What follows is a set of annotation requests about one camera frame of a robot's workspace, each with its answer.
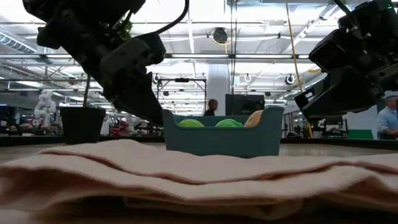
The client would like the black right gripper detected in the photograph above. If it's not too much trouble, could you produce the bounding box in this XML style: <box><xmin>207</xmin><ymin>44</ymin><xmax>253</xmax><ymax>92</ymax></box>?
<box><xmin>294</xmin><ymin>67</ymin><xmax>386</xmax><ymax>121</ymax></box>

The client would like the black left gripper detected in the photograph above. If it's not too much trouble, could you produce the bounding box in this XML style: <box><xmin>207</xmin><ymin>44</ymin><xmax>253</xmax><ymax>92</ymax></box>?
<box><xmin>37</xmin><ymin>18</ymin><xmax>167</xmax><ymax>126</ymax></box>

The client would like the yellow-green toy fruit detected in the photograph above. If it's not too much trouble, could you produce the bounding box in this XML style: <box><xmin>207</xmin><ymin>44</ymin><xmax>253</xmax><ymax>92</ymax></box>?
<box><xmin>178</xmin><ymin>119</ymin><xmax>205</xmax><ymax>128</ymax></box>

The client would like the orange toy produce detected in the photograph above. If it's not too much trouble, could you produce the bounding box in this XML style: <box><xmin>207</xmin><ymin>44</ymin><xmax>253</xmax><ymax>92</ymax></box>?
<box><xmin>243</xmin><ymin>110</ymin><xmax>265</xmax><ymax>129</ymax></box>

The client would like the green toy fruit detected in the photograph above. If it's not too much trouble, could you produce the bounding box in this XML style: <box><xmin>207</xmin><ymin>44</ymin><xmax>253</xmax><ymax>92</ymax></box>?
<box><xmin>215</xmin><ymin>118</ymin><xmax>244</xmax><ymax>128</ymax></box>

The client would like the teal plastic container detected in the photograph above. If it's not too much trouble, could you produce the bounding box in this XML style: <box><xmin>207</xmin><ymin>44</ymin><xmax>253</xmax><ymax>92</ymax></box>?
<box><xmin>161</xmin><ymin>106</ymin><xmax>285</xmax><ymax>159</ymax></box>

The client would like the black background equipment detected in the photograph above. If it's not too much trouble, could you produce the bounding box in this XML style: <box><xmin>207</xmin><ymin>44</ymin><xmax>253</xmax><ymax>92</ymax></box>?
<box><xmin>323</xmin><ymin>116</ymin><xmax>349</xmax><ymax>138</ymax></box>

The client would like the green box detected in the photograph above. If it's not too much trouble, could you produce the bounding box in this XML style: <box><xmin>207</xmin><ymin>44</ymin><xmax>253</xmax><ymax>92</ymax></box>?
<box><xmin>347</xmin><ymin>129</ymin><xmax>374</xmax><ymax>140</ymax></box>

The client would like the green leafy plant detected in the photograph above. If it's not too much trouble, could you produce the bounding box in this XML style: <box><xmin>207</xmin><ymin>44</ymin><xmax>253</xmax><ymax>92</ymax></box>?
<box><xmin>83</xmin><ymin>12</ymin><xmax>134</xmax><ymax>108</ymax></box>

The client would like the person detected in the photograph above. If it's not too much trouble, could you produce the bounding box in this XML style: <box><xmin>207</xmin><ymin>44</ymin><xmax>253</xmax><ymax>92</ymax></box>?
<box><xmin>203</xmin><ymin>98</ymin><xmax>219</xmax><ymax>117</ymax></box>
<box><xmin>376</xmin><ymin>95</ymin><xmax>398</xmax><ymax>140</ymax></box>

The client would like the black plant pot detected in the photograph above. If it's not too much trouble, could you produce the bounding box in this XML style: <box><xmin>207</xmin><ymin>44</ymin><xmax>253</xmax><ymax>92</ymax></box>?
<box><xmin>59</xmin><ymin>107</ymin><xmax>107</xmax><ymax>146</ymax></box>

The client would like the white building column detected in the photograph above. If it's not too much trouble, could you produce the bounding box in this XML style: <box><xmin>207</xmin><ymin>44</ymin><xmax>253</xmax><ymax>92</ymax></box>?
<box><xmin>206</xmin><ymin>63</ymin><xmax>231</xmax><ymax>116</ymax></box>

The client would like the black monitor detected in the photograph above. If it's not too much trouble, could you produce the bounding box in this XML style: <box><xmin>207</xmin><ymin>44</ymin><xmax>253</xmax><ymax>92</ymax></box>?
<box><xmin>225</xmin><ymin>94</ymin><xmax>266</xmax><ymax>116</ymax></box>

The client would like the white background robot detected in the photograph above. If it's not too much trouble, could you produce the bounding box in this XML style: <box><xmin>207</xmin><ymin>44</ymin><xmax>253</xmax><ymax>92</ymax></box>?
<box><xmin>33</xmin><ymin>90</ymin><xmax>57</xmax><ymax>127</ymax></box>

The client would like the folded beige towel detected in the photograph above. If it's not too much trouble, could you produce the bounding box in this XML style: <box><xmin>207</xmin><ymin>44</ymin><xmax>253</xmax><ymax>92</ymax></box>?
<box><xmin>0</xmin><ymin>139</ymin><xmax>398</xmax><ymax>224</ymax></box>

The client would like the black robot station frame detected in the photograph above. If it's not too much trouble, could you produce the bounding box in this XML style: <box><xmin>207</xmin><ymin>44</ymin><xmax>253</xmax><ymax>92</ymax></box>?
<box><xmin>154</xmin><ymin>77</ymin><xmax>208</xmax><ymax>116</ymax></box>

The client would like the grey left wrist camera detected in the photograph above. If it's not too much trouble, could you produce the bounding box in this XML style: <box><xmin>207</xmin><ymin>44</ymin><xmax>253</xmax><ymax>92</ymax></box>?
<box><xmin>99</xmin><ymin>37</ymin><xmax>150</xmax><ymax>76</ymax></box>

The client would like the yellow hanging cable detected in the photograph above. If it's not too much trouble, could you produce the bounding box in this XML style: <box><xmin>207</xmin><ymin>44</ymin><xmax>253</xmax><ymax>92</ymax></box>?
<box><xmin>285</xmin><ymin>0</ymin><xmax>314</xmax><ymax>139</ymax></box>

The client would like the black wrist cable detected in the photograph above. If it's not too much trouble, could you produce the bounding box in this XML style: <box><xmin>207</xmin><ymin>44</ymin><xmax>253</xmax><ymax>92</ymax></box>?
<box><xmin>154</xmin><ymin>0</ymin><xmax>190</xmax><ymax>35</ymax></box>

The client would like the black ceiling cable reel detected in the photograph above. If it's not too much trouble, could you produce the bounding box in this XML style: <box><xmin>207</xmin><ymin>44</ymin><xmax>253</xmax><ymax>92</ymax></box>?
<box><xmin>211</xmin><ymin>27</ymin><xmax>229</xmax><ymax>46</ymax></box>

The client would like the black table frame rail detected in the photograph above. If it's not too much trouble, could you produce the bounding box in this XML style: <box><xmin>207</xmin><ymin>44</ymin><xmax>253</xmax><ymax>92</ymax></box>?
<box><xmin>0</xmin><ymin>135</ymin><xmax>398</xmax><ymax>147</ymax></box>

